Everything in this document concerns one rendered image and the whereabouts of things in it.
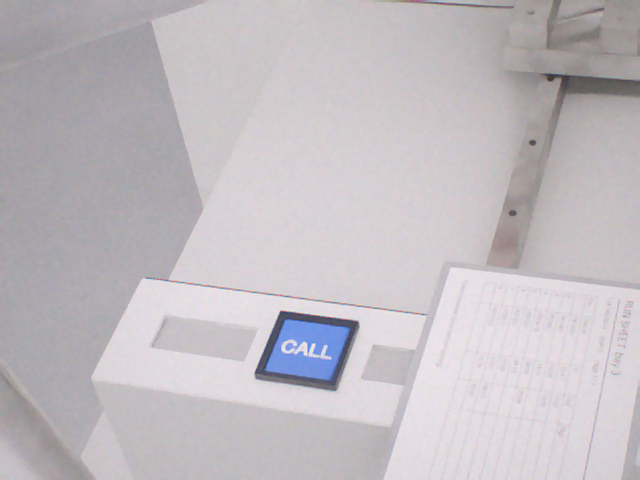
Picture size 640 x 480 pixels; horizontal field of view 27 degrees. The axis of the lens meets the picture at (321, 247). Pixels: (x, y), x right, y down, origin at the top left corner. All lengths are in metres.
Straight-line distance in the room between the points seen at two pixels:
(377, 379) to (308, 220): 0.33
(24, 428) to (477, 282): 0.37
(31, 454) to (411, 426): 0.28
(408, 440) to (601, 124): 0.49
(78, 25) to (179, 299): 0.55
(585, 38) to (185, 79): 0.53
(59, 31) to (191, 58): 1.14
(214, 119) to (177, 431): 0.73
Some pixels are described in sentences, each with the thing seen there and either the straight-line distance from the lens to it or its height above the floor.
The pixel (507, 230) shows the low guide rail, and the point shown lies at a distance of 1.10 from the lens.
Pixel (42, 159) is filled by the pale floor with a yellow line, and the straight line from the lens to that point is 2.65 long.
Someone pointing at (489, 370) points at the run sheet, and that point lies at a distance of 0.85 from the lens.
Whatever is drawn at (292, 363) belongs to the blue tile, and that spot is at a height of 0.96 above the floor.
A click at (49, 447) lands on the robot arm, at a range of 0.66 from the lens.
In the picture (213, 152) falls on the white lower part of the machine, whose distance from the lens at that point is 1.64.
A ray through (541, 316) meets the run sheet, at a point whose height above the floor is 0.96.
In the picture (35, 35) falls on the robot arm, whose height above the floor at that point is 1.40.
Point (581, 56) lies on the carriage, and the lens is 1.22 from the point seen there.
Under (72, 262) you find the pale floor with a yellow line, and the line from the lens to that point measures 2.41.
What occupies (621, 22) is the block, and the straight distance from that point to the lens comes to 1.21.
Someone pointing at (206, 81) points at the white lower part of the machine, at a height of 0.69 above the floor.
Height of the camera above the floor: 1.63
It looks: 45 degrees down
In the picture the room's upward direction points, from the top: 11 degrees counter-clockwise
